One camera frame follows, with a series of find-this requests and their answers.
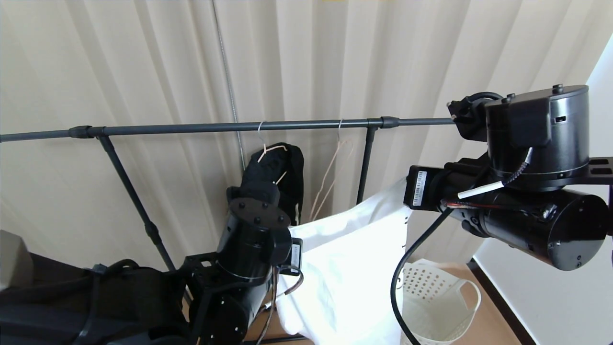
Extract black clothes rack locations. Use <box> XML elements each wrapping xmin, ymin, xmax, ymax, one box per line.
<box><xmin>0</xmin><ymin>116</ymin><xmax>456</xmax><ymax>345</ymax></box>

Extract black shorts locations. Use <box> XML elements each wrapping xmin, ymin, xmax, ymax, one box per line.
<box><xmin>238</xmin><ymin>142</ymin><xmax>306</xmax><ymax>227</ymax></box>

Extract pink clothes hanger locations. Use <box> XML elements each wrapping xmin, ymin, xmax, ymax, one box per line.
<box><xmin>256</xmin><ymin>120</ymin><xmax>289</xmax><ymax>185</ymax></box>
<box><xmin>308</xmin><ymin>119</ymin><xmax>355</xmax><ymax>222</ymax></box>

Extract white garment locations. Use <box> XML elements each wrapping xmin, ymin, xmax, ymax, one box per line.
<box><xmin>275</xmin><ymin>178</ymin><xmax>414</xmax><ymax>345</ymax></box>

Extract beige curtain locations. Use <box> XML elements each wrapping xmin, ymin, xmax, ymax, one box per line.
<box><xmin>0</xmin><ymin>0</ymin><xmax>613</xmax><ymax>276</ymax></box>

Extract white laundry basket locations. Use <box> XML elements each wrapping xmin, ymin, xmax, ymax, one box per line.
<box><xmin>399</xmin><ymin>258</ymin><xmax>482</xmax><ymax>345</ymax></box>

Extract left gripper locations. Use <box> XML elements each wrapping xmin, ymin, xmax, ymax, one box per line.
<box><xmin>280</xmin><ymin>237</ymin><xmax>304</xmax><ymax>277</ymax></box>

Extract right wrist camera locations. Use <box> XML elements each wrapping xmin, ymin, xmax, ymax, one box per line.
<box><xmin>446</xmin><ymin>92</ymin><xmax>504</xmax><ymax>142</ymax></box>

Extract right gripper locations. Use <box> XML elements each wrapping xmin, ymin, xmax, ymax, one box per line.
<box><xmin>403</xmin><ymin>160</ymin><xmax>490</xmax><ymax>211</ymax></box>

